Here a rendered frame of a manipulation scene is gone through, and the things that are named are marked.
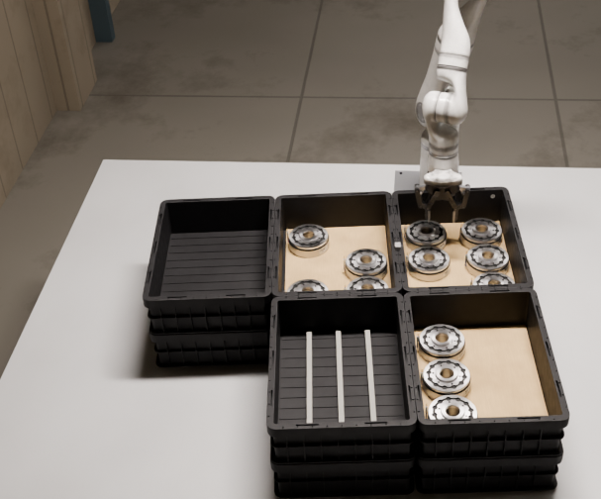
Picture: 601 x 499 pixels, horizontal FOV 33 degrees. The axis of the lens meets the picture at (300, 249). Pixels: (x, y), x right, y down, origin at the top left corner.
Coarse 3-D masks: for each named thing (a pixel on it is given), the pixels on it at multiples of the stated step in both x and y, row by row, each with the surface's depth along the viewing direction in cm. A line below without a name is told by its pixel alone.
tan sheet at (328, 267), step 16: (288, 240) 262; (336, 240) 261; (352, 240) 261; (368, 240) 260; (384, 240) 260; (288, 256) 257; (320, 256) 256; (336, 256) 256; (288, 272) 252; (304, 272) 251; (320, 272) 251; (336, 272) 251; (336, 288) 246
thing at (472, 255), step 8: (472, 248) 251; (480, 248) 251; (488, 248) 251; (496, 248) 250; (472, 256) 248; (504, 256) 248; (472, 264) 246; (480, 264) 246; (488, 264) 245; (496, 264) 245; (504, 264) 245
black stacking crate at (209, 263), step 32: (192, 224) 265; (224, 224) 265; (256, 224) 265; (160, 256) 251; (192, 256) 259; (224, 256) 258; (256, 256) 257; (160, 288) 249; (192, 288) 249; (224, 288) 248; (256, 288) 248; (160, 320) 236; (192, 320) 236; (224, 320) 236; (256, 320) 236
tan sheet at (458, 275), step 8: (448, 224) 264; (456, 224) 264; (448, 232) 261; (456, 232) 261; (448, 240) 259; (456, 240) 259; (408, 248) 257; (448, 248) 256; (456, 248) 256; (464, 248) 256; (504, 248) 255; (408, 256) 254; (456, 256) 253; (464, 256) 253; (456, 264) 251; (408, 272) 249; (456, 272) 248; (464, 272) 248; (512, 272) 247; (408, 280) 247; (416, 280) 247; (440, 280) 246; (448, 280) 246; (456, 280) 246; (464, 280) 246; (472, 280) 246
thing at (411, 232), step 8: (416, 224) 260; (424, 224) 259; (432, 224) 259; (440, 224) 259; (408, 232) 257; (416, 232) 257; (440, 232) 256; (416, 240) 254; (424, 240) 254; (432, 240) 254; (440, 240) 254
